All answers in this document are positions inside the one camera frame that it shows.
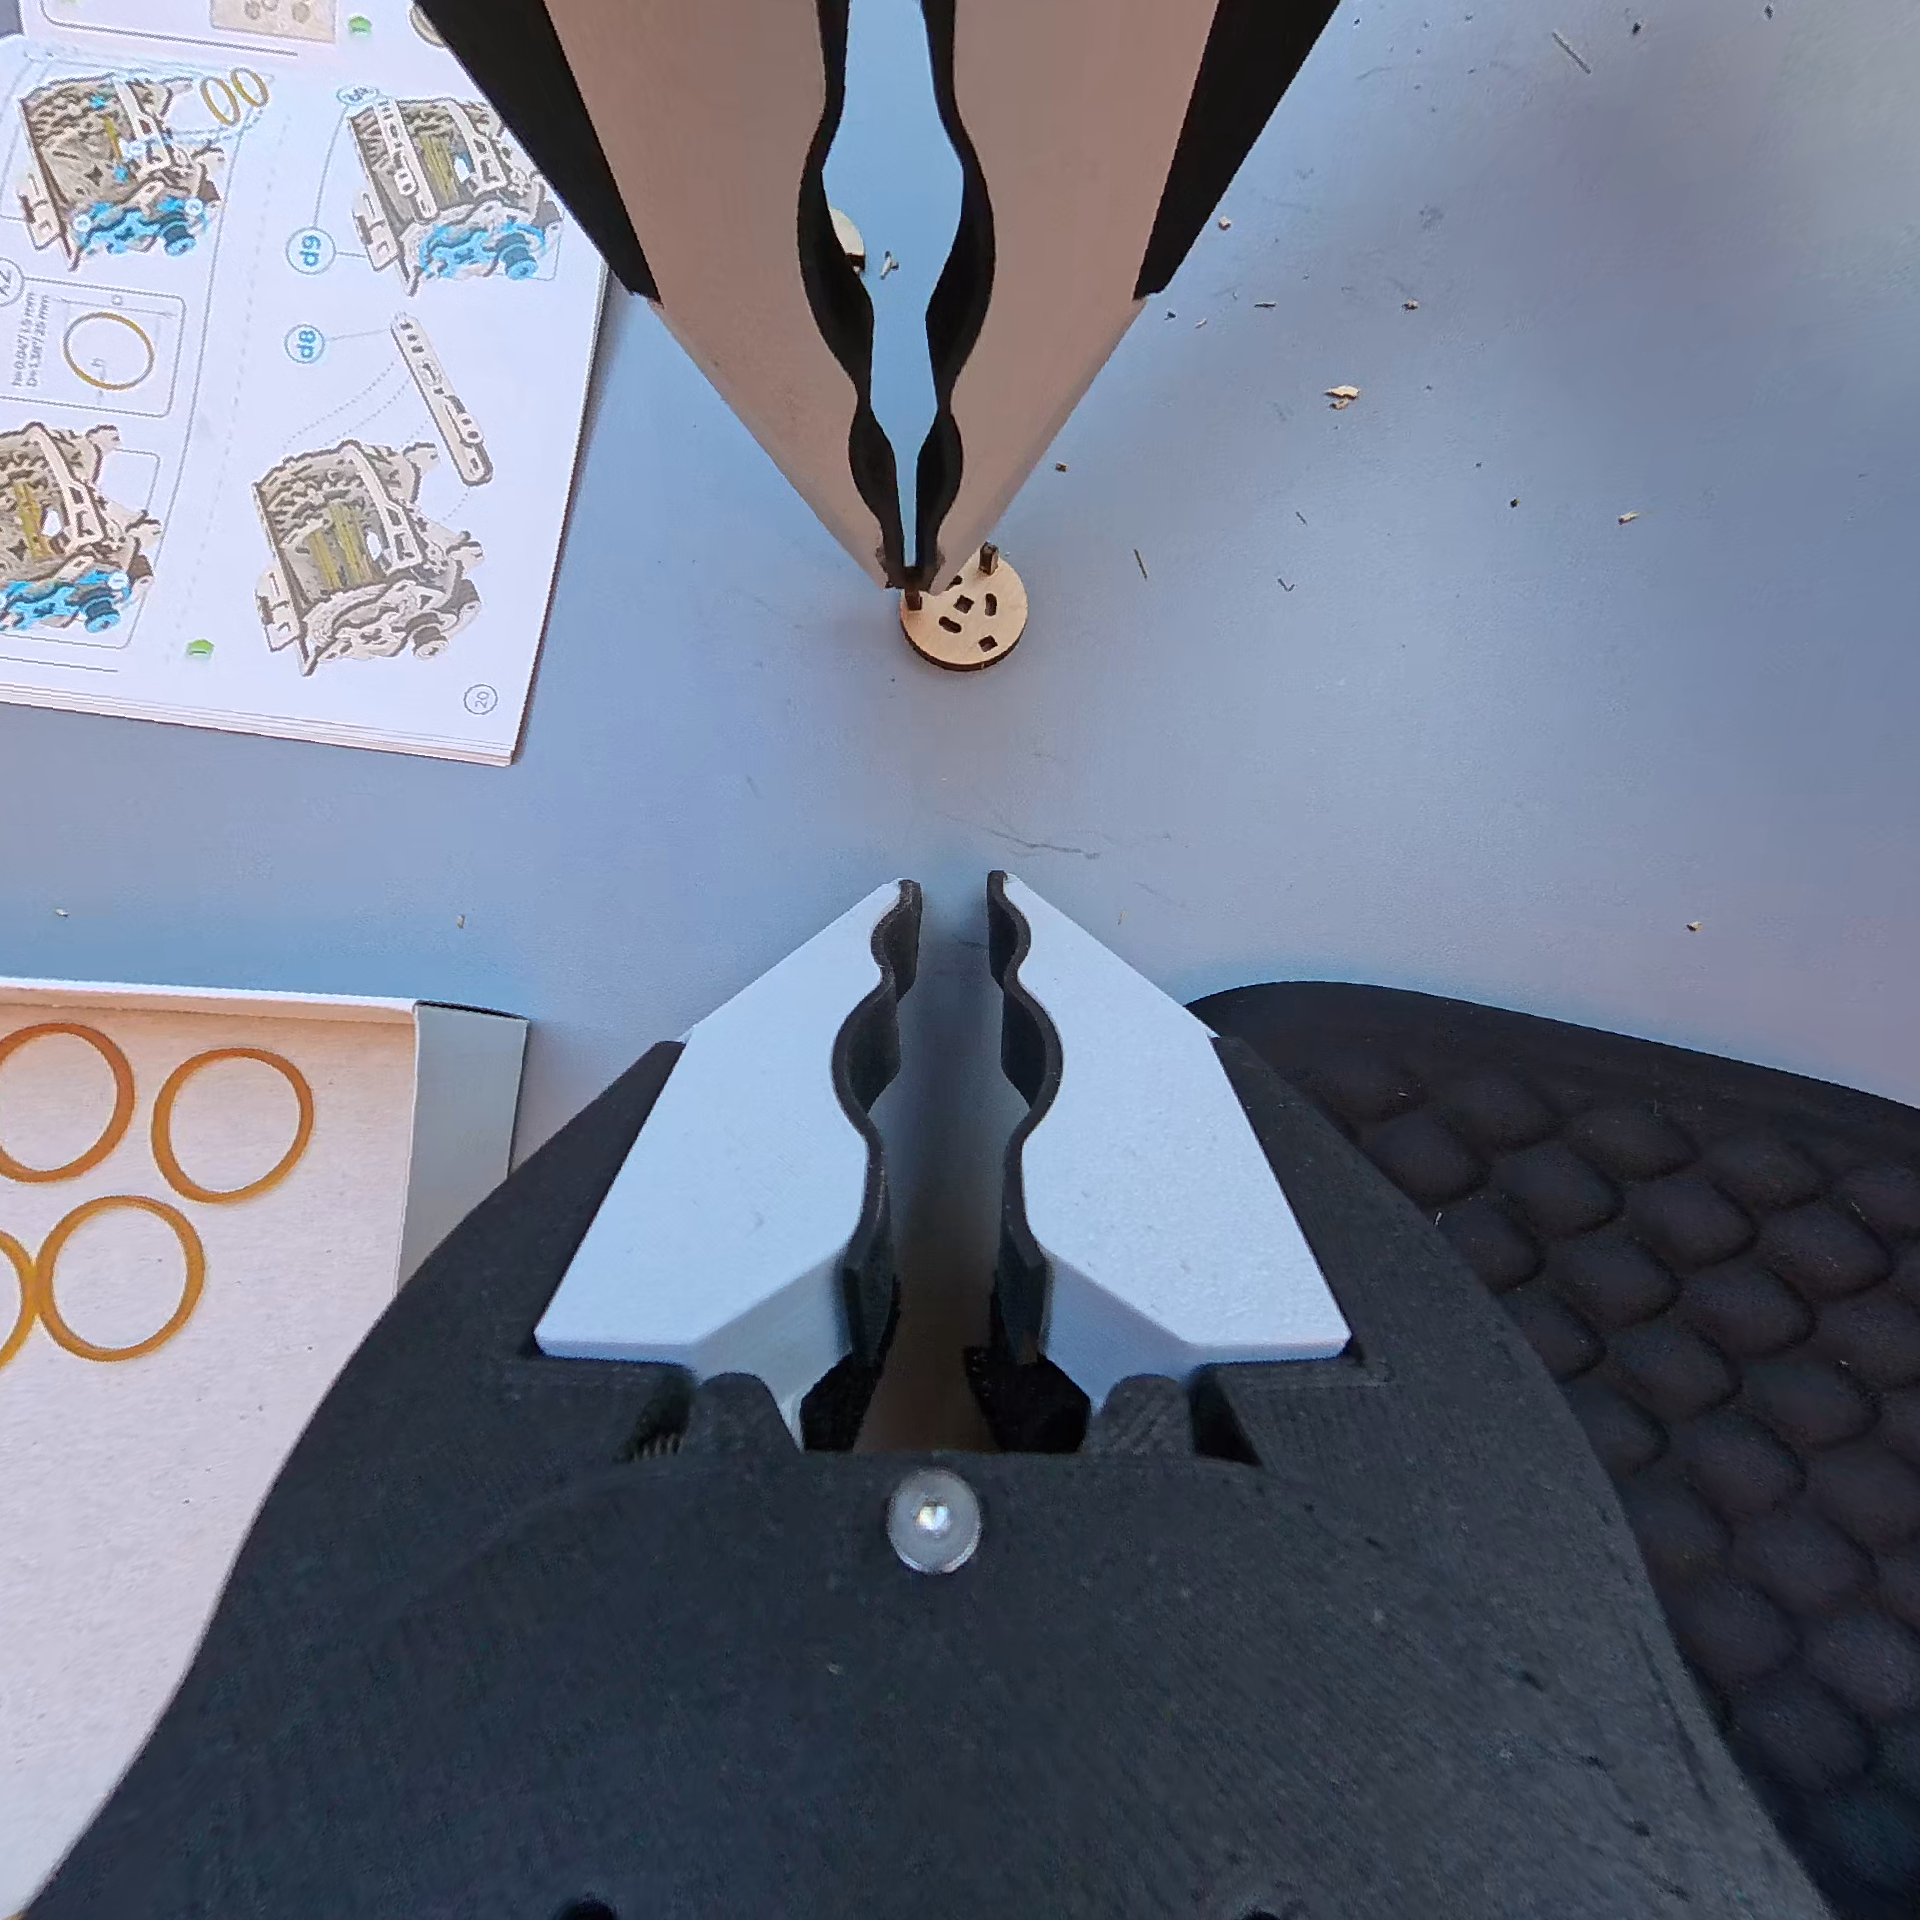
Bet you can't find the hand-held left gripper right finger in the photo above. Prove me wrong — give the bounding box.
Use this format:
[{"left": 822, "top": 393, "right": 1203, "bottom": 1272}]
[{"left": 985, "top": 871, "right": 1354, "bottom": 1408}]

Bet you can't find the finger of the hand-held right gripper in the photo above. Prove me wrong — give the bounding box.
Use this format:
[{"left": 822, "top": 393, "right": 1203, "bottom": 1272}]
[
  {"left": 539, "top": 0, "right": 921, "bottom": 591},
  {"left": 908, "top": 0, "right": 1226, "bottom": 597}
]

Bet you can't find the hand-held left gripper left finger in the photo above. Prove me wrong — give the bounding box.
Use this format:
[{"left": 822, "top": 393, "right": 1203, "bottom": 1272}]
[{"left": 532, "top": 879, "right": 924, "bottom": 1438}]

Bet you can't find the group of tan rubber bands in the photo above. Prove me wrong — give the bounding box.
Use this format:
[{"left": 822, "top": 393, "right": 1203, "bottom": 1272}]
[{"left": 0, "top": 1018, "right": 318, "bottom": 1369}]

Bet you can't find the black textured wrist rest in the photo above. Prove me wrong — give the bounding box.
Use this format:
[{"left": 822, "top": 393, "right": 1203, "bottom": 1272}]
[{"left": 1188, "top": 980, "right": 1920, "bottom": 1920}]

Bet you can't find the white cardboard tray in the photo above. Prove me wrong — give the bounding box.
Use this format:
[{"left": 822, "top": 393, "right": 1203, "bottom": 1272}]
[{"left": 0, "top": 978, "right": 530, "bottom": 1882}]

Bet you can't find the printed instruction booklet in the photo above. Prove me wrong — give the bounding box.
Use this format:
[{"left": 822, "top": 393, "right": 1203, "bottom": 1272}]
[{"left": 0, "top": 0, "right": 610, "bottom": 769}]

